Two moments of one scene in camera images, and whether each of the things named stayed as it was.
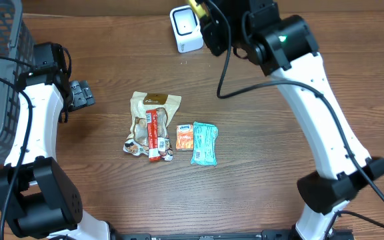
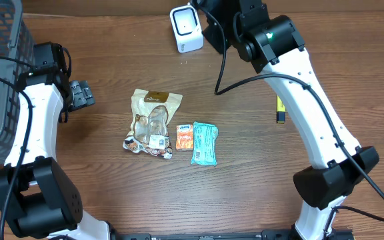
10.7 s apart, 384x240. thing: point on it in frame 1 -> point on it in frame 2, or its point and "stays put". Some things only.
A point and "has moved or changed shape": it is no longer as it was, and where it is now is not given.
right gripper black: [211, 42] stays put
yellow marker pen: [198, 9] has moved or changed shape
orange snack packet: [185, 137] stays put
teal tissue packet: [205, 144] stays put
